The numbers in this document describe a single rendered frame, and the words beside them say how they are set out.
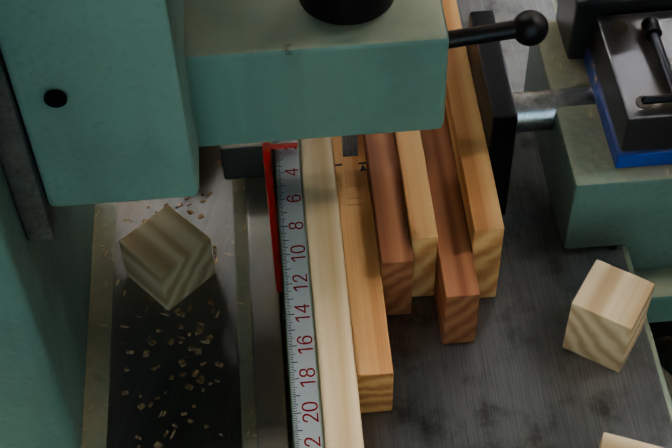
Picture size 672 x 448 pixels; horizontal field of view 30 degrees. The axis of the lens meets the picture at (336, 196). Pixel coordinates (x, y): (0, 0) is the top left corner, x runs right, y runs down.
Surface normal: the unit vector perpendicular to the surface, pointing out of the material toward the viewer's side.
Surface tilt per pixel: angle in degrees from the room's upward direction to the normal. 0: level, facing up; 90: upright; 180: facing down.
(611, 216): 90
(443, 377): 0
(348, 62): 90
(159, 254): 0
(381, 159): 0
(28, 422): 90
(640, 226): 90
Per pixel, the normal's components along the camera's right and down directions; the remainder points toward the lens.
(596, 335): -0.51, 0.67
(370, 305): -0.02, -0.64
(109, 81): 0.08, 0.76
